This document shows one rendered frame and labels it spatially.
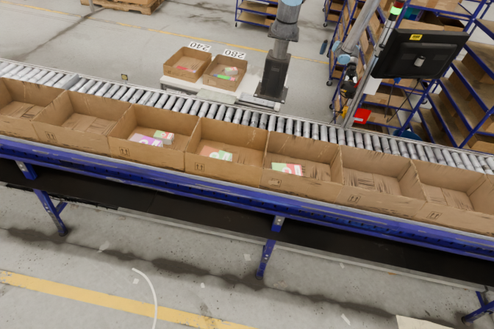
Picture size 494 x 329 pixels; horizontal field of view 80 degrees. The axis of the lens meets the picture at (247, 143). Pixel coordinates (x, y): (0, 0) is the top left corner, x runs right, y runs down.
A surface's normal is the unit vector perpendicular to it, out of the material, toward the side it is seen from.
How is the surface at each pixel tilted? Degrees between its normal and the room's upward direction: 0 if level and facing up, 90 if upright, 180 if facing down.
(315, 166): 1
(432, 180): 89
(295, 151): 89
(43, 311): 0
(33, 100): 89
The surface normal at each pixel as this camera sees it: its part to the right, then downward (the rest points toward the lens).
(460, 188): -0.18, 0.65
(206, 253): 0.12, -0.72
